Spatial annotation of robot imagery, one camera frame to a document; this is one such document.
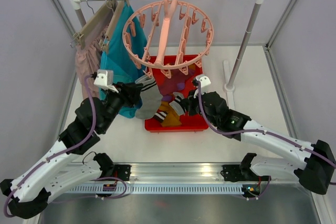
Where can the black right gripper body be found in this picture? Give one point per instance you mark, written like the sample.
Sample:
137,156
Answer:
193,105

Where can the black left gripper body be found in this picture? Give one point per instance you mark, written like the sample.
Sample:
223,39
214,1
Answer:
116,101

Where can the pink round clip hanger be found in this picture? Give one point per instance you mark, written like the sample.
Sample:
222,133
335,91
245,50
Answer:
162,13

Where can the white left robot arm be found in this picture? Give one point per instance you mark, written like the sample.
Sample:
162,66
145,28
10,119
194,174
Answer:
29,194

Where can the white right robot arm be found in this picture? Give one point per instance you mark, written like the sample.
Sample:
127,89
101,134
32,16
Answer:
232,124

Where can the beige clip hanger right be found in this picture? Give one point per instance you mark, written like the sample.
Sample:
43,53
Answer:
104,44

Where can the beige clip hanger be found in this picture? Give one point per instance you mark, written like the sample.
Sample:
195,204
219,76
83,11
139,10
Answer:
104,44
90,29

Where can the beige clip hanger left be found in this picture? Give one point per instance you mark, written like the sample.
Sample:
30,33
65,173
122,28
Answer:
90,29

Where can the yellow brown striped sock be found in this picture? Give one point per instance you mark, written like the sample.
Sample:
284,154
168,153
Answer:
166,116

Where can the purple sock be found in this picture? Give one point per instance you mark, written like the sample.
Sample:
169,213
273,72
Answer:
175,83

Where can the red plastic bin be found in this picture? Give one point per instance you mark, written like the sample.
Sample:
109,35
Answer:
189,123

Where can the teal shirt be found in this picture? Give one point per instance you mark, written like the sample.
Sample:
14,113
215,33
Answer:
117,58

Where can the pink skirt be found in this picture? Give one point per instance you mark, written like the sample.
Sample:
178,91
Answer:
87,60

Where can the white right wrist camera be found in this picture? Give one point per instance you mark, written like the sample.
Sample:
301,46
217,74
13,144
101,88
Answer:
202,84

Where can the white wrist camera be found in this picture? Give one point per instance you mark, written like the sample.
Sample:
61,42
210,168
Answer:
104,79
202,84

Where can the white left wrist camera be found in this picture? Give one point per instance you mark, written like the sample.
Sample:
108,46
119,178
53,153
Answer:
104,79

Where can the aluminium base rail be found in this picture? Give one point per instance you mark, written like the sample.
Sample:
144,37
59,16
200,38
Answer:
173,171

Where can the white slotted cable duct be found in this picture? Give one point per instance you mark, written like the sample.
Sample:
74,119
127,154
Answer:
167,189

